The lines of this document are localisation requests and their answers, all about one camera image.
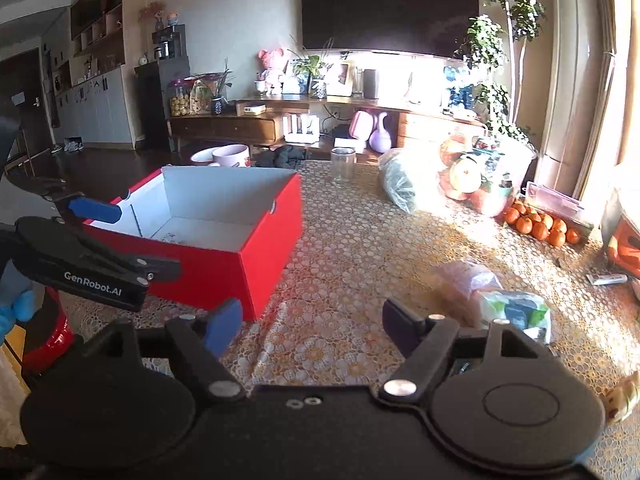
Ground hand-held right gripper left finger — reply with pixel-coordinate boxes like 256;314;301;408
82;299;246;403

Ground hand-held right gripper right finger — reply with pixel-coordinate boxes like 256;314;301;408
380;299;561;408

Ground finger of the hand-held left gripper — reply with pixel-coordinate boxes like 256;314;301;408
7;175;123;224
75;234;182;285

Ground red cardboard box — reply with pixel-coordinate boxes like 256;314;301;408
82;166;304;321

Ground desktop with lace tablecloth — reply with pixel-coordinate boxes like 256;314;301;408
0;160;640;480

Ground person's left hand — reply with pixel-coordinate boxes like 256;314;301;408
0;260;37;348

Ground red glossy object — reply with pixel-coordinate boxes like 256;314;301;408
22;285;76;372

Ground pink bread packet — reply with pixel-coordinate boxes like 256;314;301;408
430;259;503;326

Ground white cupboards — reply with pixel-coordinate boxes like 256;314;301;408
52;66;136;146

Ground black cabinet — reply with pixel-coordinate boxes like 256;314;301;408
134;57;191;153

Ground white green plastic packet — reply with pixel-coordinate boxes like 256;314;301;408
472;290;552;345

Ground pink flowered pot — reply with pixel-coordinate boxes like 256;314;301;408
209;144;251;167

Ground jar of golden balls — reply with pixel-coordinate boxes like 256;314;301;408
169;80;193;117

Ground clear plastic bag of greens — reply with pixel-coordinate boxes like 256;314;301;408
377;147;446;213

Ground wooden television console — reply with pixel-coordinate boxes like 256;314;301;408
167;95;488;158

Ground dotted pot with plant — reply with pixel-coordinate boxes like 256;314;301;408
209;60;235;116

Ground yellow apple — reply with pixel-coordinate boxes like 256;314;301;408
450;156;483;193

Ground dark cloth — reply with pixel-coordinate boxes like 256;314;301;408
255;145;308;170

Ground drinking glass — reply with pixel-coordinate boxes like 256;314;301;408
330;147;357;186

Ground pile of tangerines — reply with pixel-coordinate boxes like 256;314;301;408
502;200;583;248

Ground purple vase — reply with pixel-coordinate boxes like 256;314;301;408
369;111;393;152

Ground clear plastic fruit bowl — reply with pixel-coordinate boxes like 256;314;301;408
439;130;536;217

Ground clear plastic lidded container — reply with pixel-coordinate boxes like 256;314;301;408
522;181;598;233

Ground pink bag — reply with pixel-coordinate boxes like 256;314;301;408
348;110;376;141

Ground pink teddy bear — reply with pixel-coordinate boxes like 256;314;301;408
257;49;286;96

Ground small potted green plant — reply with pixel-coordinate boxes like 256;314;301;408
290;37;333;100

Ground pale soft object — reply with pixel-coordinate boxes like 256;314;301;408
607;372;640;423

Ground orange grey appliance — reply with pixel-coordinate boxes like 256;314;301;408
602;190;640;281

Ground tall green houseplant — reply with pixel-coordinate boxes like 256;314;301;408
452;0;546;146

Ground black television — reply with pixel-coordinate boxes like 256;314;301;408
300;0;480;58

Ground white standing air conditioner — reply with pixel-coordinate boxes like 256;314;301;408
530;0;616;201

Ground window curtain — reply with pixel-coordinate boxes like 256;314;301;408
575;0;640;201

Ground wooden wall shelf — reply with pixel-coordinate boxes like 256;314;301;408
70;0;126;68

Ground white picture frame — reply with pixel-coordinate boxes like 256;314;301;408
325;61;355;97

